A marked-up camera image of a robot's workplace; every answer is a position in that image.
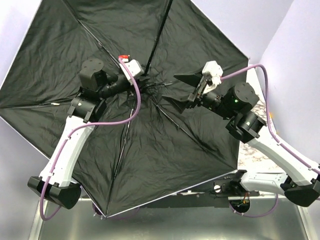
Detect lilac umbrella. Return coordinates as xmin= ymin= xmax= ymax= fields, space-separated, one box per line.
xmin=0 ymin=0 xmax=249 ymax=217

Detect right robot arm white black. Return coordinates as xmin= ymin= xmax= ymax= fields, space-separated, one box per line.
xmin=163 ymin=68 xmax=320 ymax=207

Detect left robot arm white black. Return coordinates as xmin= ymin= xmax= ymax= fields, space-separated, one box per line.
xmin=27 ymin=55 xmax=144 ymax=209

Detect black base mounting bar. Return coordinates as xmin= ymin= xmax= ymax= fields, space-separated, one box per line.
xmin=144 ymin=169 xmax=260 ymax=209

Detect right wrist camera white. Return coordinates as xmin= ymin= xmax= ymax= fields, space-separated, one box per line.
xmin=201 ymin=60 xmax=223 ymax=94

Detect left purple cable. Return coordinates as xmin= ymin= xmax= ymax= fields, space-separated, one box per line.
xmin=39 ymin=58 xmax=142 ymax=222

